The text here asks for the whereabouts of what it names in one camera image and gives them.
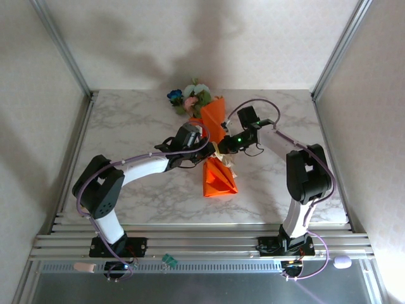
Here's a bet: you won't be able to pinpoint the orange wrapping paper sheet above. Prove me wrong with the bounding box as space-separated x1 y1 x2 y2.
189 96 239 199

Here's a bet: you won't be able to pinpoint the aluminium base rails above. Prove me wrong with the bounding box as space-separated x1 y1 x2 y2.
30 223 376 262

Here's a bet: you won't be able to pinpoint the blue artificial flower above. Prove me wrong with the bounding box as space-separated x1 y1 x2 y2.
166 89 184 110

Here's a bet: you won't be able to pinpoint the pink oblong block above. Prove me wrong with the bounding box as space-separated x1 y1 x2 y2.
73 262 96 274

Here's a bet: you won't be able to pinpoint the pale green artificial flower sprig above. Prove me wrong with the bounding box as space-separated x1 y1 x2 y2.
183 78 212 110

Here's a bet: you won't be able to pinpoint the cream printed ribbon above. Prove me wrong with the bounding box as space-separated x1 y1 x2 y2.
208 118 237 168

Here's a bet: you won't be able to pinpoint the black controller board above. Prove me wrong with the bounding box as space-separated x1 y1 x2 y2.
103 261 134 281
280 259 304 279

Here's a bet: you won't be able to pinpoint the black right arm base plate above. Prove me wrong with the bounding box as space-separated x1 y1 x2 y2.
256 236 316 257

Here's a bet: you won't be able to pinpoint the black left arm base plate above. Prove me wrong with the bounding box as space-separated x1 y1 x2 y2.
89 236 148 258

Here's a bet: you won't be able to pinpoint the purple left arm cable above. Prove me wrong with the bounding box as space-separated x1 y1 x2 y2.
77 122 211 282

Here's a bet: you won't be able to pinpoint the slotted metal strip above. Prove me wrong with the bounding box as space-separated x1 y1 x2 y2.
39 261 285 274

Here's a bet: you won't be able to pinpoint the lavender oval puck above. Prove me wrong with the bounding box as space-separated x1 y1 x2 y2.
333 255 352 269

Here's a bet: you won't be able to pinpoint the grey metal sheet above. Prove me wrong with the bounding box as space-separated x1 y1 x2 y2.
30 271 376 304

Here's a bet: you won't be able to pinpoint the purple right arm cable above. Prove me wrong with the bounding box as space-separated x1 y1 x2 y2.
227 98 337 281

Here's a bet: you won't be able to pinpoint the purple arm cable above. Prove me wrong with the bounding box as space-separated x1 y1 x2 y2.
77 122 211 282
227 98 337 281

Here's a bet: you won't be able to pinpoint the aluminium frame post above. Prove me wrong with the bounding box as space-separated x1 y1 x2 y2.
30 0 96 99
311 0 371 99

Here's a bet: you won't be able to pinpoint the aluminium side rail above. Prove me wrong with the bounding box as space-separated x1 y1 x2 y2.
311 93 354 231
50 93 97 226

